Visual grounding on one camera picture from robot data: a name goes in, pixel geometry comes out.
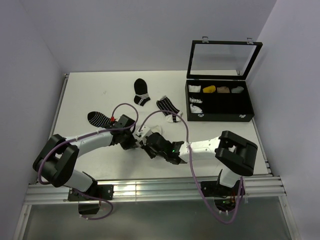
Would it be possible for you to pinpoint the grey rolled sock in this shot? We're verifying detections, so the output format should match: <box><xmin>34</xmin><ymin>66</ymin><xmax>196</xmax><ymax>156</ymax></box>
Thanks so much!
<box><xmin>231</xmin><ymin>86</ymin><xmax>244</xmax><ymax>94</ymax></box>

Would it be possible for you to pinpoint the black sock with striped cuff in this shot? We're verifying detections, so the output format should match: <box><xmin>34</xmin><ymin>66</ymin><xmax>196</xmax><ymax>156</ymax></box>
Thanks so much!
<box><xmin>133</xmin><ymin>78</ymin><xmax>151</xmax><ymax>107</ymax></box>

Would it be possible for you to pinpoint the aluminium frame rail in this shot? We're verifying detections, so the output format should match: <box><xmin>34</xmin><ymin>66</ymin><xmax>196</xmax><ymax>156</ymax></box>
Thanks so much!
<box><xmin>23</xmin><ymin>175</ymin><xmax>287</xmax><ymax>205</ymax></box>

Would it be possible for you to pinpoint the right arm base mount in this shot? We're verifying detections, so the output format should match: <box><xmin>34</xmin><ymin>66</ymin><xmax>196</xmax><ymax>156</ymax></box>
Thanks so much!
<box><xmin>200</xmin><ymin>180</ymin><xmax>240</xmax><ymax>212</ymax></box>

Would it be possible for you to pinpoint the glass box lid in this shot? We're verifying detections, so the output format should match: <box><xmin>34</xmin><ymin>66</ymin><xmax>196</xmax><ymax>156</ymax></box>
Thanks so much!
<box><xmin>186</xmin><ymin>38</ymin><xmax>263</xmax><ymax>81</ymax></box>

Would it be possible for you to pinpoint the black compartment storage box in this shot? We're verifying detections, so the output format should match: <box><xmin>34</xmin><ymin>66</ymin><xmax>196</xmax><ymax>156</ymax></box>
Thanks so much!
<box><xmin>185</xmin><ymin>79</ymin><xmax>255</xmax><ymax>122</ymax></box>

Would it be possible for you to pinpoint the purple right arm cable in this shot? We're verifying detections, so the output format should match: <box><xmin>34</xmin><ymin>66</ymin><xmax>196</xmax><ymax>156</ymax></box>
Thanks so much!
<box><xmin>138</xmin><ymin>110</ymin><xmax>246</xmax><ymax>224</ymax></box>

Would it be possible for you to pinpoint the white rolled sock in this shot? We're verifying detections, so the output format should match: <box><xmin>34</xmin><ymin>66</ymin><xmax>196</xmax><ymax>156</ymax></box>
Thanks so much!
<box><xmin>188</xmin><ymin>85</ymin><xmax>202</xmax><ymax>93</ymax></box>
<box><xmin>189</xmin><ymin>104</ymin><xmax>203</xmax><ymax>114</ymax></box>
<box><xmin>189</xmin><ymin>97</ymin><xmax>203</xmax><ymax>104</ymax></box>

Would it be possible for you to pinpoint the tan rolled sock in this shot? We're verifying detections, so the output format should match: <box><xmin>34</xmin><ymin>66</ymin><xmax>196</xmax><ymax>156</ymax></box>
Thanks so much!
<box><xmin>216</xmin><ymin>86</ymin><xmax>230</xmax><ymax>94</ymax></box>

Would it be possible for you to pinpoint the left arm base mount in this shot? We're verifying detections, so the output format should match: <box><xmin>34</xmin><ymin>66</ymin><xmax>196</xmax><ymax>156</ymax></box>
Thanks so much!
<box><xmin>67</xmin><ymin>184</ymin><xmax>114</xmax><ymax>220</ymax></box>

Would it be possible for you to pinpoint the white rolled sock top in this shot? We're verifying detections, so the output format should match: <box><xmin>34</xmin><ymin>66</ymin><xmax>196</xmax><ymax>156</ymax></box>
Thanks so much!
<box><xmin>188</xmin><ymin>85</ymin><xmax>202</xmax><ymax>93</ymax></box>

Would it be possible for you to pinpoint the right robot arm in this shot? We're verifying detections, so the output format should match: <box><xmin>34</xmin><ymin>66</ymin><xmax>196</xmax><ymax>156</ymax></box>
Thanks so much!
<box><xmin>139</xmin><ymin>130</ymin><xmax>258</xmax><ymax>195</ymax></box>

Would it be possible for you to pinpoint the black pinstriped sock white toe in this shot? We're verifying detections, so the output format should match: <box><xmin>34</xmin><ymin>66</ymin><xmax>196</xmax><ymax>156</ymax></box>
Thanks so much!
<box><xmin>156</xmin><ymin>96</ymin><xmax>183</xmax><ymax>123</ymax></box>

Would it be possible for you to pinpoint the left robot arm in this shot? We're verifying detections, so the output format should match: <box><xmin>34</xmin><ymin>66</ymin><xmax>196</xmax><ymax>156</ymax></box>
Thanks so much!
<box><xmin>32</xmin><ymin>114</ymin><xmax>136</xmax><ymax>200</ymax></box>

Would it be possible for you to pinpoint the yellow rolled sock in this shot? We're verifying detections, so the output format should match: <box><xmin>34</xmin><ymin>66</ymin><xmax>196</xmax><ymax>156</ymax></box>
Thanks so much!
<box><xmin>202</xmin><ymin>85</ymin><xmax>216</xmax><ymax>94</ymax></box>

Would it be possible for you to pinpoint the white rolled sock bottom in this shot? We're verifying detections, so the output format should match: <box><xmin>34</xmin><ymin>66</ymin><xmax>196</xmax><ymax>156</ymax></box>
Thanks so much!
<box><xmin>189</xmin><ymin>104</ymin><xmax>203</xmax><ymax>114</ymax></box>

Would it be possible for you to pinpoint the white rolled sock middle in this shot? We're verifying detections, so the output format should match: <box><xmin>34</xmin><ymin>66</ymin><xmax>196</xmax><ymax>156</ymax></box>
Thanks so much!
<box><xmin>189</xmin><ymin>97</ymin><xmax>203</xmax><ymax>104</ymax></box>

